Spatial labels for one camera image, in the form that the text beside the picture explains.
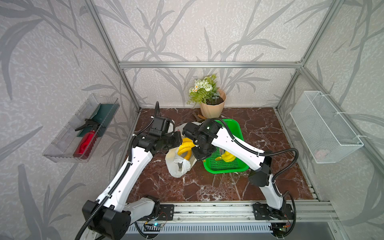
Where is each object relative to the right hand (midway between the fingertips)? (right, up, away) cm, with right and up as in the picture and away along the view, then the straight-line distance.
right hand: (199, 157), depth 74 cm
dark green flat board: (-49, +21, +2) cm, 54 cm away
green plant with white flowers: (+3, +37, +18) cm, 41 cm away
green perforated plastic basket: (+24, +14, +26) cm, 38 cm away
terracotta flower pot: (+9, +27, +28) cm, 40 cm away
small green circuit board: (-22, -33, -2) cm, 40 cm away
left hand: (-8, +9, +1) cm, 12 cm away
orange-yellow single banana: (-7, +5, +1) cm, 9 cm away
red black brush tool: (-45, +9, -15) cm, 48 cm away
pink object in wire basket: (+58, +1, -2) cm, 59 cm away
